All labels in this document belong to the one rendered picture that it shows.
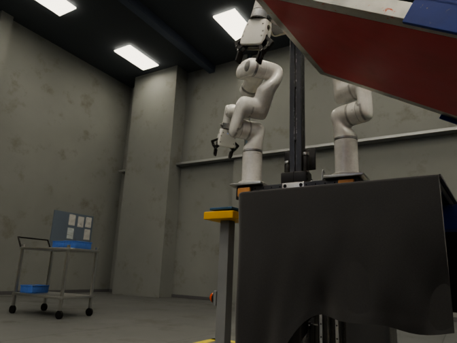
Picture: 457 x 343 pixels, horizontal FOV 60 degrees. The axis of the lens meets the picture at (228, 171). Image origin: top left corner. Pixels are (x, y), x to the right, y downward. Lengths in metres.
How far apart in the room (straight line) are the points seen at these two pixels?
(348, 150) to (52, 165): 10.48
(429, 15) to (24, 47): 11.44
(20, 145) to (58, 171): 1.22
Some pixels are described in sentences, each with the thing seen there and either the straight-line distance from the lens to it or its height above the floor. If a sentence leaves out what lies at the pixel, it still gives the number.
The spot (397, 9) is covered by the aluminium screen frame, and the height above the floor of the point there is 1.30.
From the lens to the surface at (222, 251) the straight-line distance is 1.45.
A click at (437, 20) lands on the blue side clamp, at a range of 0.93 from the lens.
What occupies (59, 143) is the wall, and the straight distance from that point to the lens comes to 11.89.
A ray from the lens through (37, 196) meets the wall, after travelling 11.35.
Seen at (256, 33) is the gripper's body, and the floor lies 1.57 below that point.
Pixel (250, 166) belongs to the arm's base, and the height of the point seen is 1.22.
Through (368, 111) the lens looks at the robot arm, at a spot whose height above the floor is 1.39.
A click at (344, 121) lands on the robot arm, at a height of 1.37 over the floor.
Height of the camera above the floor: 0.74
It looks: 14 degrees up
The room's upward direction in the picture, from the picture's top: 2 degrees clockwise
